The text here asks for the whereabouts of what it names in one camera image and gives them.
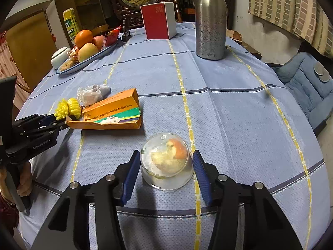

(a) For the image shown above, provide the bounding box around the person's left hand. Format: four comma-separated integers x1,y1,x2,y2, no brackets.
0,161,33,198

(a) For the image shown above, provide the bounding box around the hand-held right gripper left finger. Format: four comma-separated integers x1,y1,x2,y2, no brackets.
31,150,141,250

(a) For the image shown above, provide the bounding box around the blue striped tablecloth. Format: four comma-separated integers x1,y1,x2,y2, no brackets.
16,22,326,250

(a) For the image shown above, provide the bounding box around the red and white box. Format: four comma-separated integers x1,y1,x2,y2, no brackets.
140,2,177,40

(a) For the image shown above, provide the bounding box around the clear plastic cup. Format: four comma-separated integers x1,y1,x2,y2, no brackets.
140,133,195,191

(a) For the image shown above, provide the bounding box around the red patterned curtain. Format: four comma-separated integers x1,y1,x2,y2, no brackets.
0,31,32,103

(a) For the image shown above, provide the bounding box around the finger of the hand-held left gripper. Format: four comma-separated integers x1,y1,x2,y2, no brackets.
14,113,59,129
14,121,71,139

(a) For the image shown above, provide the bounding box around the orange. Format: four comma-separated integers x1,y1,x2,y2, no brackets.
75,30,93,48

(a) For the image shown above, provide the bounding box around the blue cushioned chair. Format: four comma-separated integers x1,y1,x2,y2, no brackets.
271,42,333,136

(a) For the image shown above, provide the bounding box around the pile of peanuts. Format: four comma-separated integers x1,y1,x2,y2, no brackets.
60,57,78,71

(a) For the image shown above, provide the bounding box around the yellow foam fruit net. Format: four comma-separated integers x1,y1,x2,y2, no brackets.
54,97,82,119

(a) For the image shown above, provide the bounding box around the dark wooden cabinet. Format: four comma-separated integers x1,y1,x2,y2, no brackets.
53,0,110,49

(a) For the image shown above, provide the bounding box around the steel thermos bottle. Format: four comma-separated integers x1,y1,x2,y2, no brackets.
195,0,229,61

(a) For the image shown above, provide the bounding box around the blue rimmed fruit plate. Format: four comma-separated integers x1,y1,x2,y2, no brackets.
56,37,122,75

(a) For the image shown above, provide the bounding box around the white lidded jar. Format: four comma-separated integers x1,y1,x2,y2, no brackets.
51,47,71,69

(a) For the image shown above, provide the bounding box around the yellow green can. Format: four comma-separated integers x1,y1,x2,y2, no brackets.
63,8,81,49

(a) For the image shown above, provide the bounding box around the checked beige curtain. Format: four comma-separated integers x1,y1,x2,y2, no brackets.
248,0,333,58

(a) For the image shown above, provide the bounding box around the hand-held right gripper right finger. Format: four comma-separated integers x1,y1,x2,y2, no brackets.
192,150,303,250

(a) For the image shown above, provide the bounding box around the orange cardboard box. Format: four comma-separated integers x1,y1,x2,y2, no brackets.
65,89,143,130

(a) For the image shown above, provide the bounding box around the person's left forearm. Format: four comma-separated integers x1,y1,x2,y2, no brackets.
0,189,19,236

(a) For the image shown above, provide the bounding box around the wooden side table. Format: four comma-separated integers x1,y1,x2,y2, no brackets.
226,29,262,59

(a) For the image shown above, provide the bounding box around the red snack packet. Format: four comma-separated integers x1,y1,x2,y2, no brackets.
102,25,122,50

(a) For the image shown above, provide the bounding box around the red apple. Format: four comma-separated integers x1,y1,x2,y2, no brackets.
92,36,106,52

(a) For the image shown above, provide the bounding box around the yellow pear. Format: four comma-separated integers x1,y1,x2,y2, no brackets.
77,43,99,62

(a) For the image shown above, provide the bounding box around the brown wooden door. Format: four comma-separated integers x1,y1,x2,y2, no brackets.
5,10,58,89

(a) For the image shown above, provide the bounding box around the crumpled white plastic bag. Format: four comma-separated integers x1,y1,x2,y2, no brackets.
77,84,111,107

